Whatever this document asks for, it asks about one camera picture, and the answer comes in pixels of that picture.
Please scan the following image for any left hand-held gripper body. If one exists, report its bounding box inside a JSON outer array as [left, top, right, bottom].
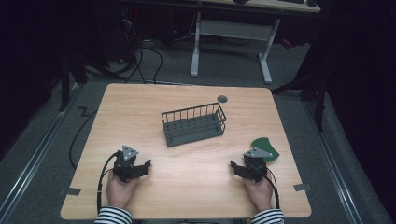
[[112, 145, 140, 184]]

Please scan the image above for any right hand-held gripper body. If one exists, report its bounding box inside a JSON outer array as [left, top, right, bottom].
[[242, 147, 274, 184]]

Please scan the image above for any green sponge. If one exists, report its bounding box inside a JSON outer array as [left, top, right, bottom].
[[250, 136, 280, 163]]

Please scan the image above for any dark wire basket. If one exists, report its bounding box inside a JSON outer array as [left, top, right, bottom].
[[161, 102, 228, 148]]

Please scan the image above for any person's right hand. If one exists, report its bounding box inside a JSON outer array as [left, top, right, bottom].
[[242, 173, 275, 213]]

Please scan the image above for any person's left hand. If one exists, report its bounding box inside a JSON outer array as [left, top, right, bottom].
[[106, 170, 141, 210]]

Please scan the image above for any grey tape strip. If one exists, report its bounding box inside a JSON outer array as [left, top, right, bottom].
[[292, 183, 312, 192], [58, 187, 82, 197]]

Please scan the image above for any black metal stand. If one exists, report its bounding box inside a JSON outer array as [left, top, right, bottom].
[[270, 69, 330, 133], [58, 55, 125, 113]]

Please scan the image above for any black computer tower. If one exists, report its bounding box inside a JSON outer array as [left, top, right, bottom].
[[100, 4, 143, 64]]

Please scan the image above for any white-framed desk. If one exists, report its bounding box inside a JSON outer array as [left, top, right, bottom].
[[190, 0, 322, 85]]

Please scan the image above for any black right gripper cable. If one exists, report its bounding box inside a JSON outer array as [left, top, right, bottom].
[[251, 161, 280, 210]]

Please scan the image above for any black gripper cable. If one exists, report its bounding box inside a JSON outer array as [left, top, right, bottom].
[[251, 161, 280, 210], [96, 151, 120, 216]]

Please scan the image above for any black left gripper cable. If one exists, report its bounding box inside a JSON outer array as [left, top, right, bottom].
[[96, 151, 120, 216]]

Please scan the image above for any black floor cable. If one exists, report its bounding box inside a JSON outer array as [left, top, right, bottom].
[[68, 106, 100, 171]]

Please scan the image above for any metal floor rail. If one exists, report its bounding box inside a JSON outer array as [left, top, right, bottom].
[[303, 101, 365, 224], [0, 83, 82, 218]]

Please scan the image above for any bundle of black floor cables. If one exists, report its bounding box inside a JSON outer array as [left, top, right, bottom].
[[106, 38, 200, 86]]

